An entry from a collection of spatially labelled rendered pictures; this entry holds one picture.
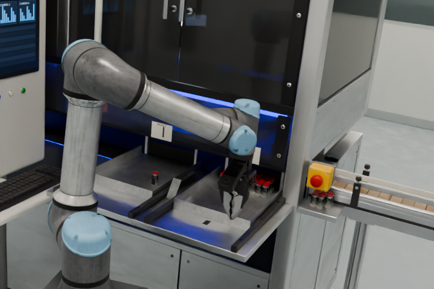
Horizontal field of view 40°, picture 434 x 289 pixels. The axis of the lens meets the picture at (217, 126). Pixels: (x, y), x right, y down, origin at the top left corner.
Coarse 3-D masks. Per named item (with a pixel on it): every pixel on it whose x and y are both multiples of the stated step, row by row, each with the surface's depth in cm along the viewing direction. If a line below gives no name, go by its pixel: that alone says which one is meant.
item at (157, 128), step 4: (152, 124) 214; (156, 124) 213; (160, 124) 212; (164, 124) 212; (152, 128) 214; (156, 128) 214; (160, 128) 213; (168, 128) 211; (152, 132) 215; (156, 132) 214; (160, 132) 213; (164, 132) 213; (168, 132) 212; (152, 136) 215; (156, 136) 214; (160, 136) 214; (164, 136) 213; (168, 136) 212; (168, 140) 213
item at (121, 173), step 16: (112, 160) 211; (128, 160) 221; (144, 160) 222; (160, 160) 224; (96, 176) 197; (112, 176) 205; (128, 176) 206; (144, 176) 208; (160, 176) 209; (176, 176) 202; (128, 192) 193; (144, 192) 190
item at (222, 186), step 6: (234, 162) 172; (240, 162) 171; (228, 168) 170; (234, 168) 170; (240, 168) 169; (228, 174) 168; (234, 174) 168; (240, 174) 169; (222, 180) 166; (228, 180) 166; (234, 180) 166; (222, 186) 165; (228, 186) 165; (234, 186) 167
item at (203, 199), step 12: (216, 168) 212; (204, 180) 204; (216, 180) 211; (192, 192) 197; (204, 192) 200; (216, 192) 201; (276, 192) 206; (180, 204) 185; (192, 204) 183; (204, 204) 191; (216, 204) 192; (252, 204) 194; (264, 204) 195; (204, 216) 182; (216, 216) 180; (240, 216) 185; (252, 216) 186; (240, 228) 178
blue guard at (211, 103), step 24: (48, 72) 230; (48, 96) 233; (192, 96) 204; (120, 120) 220; (144, 120) 215; (264, 120) 194; (288, 120) 191; (192, 144) 209; (216, 144) 205; (264, 144) 197; (288, 144) 193
